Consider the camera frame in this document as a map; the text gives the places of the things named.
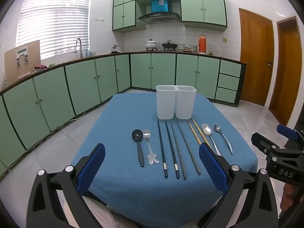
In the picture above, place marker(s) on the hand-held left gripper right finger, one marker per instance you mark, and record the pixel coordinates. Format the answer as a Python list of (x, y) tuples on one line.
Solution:
[(212, 168)]

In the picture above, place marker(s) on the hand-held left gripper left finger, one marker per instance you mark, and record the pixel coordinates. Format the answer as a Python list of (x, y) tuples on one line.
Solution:
[(92, 166)]

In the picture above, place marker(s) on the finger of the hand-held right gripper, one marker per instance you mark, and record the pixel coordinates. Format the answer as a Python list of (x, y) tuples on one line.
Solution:
[(263, 143), (287, 131)]

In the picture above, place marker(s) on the large silver spoon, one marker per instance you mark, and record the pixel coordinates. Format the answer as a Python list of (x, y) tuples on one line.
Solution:
[(207, 130)]

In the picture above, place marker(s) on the small silver spoon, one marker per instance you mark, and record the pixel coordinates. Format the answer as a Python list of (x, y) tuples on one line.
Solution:
[(217, 128)]

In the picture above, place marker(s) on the dark blue chopstick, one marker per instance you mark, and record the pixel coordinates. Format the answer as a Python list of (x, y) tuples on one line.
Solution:
[(162, 147), (171, 147)]

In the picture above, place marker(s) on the black spoon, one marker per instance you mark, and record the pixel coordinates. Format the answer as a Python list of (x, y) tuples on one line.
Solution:
[(137, 135)]

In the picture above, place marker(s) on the white utensil holder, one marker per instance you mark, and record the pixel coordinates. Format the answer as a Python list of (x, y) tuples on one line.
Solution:
[(166, 104)]

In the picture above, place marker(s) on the person's right hand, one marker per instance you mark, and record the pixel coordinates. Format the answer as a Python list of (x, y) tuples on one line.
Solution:
[(287, 196)]

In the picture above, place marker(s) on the brown wooden door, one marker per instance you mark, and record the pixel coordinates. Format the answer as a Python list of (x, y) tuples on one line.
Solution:
[(287, 71), (256, 57)]

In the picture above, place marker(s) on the green cabinet drawer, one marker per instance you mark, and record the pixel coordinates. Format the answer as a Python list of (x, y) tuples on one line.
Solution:
[(230, 68), (228, 82), (226, 95)]

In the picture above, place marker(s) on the blue tablecloth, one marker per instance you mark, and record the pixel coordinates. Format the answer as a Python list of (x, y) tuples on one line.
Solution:
[(133, 114)]

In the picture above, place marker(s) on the green base cabinets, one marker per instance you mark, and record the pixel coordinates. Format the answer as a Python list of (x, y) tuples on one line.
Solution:
[(80, 85)]

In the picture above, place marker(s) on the glass jar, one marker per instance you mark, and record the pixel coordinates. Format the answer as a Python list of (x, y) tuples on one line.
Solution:
[(210, 51)]

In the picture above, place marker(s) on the small pale green object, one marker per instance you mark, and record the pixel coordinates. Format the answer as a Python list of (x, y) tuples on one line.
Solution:
[(52, 64)]

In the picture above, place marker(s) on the red cloth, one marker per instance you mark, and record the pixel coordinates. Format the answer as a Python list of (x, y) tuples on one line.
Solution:
[(40, 68)]

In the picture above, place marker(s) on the small bluish bottle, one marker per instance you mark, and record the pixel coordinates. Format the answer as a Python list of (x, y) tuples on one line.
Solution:
[(87, 53)]

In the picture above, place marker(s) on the metal faucet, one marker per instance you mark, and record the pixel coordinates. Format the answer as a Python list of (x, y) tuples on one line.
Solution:
[(81, 49)]

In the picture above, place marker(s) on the orange thermos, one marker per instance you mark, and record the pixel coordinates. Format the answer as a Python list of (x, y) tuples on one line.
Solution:
[(202, 44)]

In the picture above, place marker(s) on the patterned ceramic bowl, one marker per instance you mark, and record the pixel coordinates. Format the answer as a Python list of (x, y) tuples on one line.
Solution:
[(193, 49)]

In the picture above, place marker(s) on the cardboard box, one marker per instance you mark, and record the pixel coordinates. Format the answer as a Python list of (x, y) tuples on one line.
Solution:
[(33, 59)]

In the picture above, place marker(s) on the stacked bowls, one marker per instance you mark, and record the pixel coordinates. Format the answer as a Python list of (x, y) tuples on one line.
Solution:
[(181, 47)]

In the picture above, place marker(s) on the black wok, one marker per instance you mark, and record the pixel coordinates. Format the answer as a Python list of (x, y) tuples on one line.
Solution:
[(169, 45)]

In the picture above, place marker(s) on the white cooking pot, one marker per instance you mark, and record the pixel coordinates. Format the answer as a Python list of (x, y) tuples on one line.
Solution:
[(150, 44)]

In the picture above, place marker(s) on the white window blinds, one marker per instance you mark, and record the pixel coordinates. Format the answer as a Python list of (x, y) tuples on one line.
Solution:
[(54, 23)]

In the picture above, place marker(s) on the blue box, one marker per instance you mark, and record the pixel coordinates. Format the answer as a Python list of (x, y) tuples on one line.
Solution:
[(160, 6)]

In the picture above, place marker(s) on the wall switches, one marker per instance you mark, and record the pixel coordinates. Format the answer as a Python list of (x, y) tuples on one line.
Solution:
[(99, 20)]

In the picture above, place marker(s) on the green wall cabinets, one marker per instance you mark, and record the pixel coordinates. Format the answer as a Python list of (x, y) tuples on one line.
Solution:
[(204, 9)]

